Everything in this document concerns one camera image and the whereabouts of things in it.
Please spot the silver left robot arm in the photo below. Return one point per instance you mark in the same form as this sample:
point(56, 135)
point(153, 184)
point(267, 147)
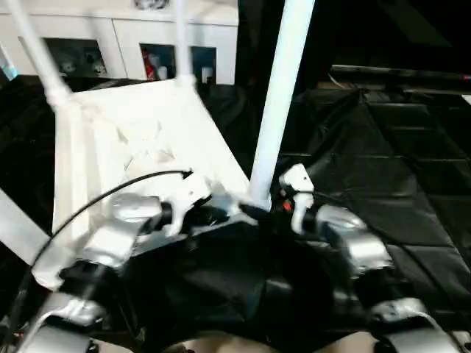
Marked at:
point(110, 231)

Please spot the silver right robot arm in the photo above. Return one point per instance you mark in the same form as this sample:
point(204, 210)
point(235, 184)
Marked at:
point(360, 242)

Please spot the black mat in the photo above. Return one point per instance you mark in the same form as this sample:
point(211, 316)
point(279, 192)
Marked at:
point(386, 165)

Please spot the red bottle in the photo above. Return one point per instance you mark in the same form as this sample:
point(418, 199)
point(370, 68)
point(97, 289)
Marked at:
point(150, 68)

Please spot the large black case yellow label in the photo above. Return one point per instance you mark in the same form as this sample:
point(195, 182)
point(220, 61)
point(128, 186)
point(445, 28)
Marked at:
point(254, 36)

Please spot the grey metal bar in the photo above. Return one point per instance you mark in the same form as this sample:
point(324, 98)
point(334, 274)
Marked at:
point(404, 73)

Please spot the white flat panel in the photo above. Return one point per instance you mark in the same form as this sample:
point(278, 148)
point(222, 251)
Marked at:
point(466, 99)

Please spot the white cabinet with glass doors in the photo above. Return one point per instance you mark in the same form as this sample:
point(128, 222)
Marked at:
point(110, 25)

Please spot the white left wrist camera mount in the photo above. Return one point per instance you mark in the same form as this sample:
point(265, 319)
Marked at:
point(191, 191)

